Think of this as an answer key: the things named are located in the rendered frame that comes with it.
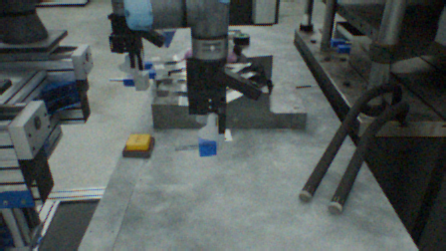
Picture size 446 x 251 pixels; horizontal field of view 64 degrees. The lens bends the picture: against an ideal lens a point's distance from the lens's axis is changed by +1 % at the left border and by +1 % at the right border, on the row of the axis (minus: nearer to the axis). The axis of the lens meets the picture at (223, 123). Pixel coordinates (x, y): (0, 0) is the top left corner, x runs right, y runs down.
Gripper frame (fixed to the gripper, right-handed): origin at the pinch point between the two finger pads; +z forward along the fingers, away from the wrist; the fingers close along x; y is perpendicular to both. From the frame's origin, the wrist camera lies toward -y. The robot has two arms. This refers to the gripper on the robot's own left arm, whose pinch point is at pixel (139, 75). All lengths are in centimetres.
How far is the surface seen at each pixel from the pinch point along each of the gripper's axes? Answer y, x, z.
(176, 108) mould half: -13.8, 8.3, 7.3
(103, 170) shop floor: 57, -69, 95
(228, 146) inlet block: -33, 39, 1
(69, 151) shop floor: 90, -87, 96
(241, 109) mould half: -34.4, 6.1, 7.6
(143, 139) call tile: -6.8, 22.0, 11.3
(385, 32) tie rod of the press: -79, -11, -14
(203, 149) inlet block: -27.6, 40.1, 1.2
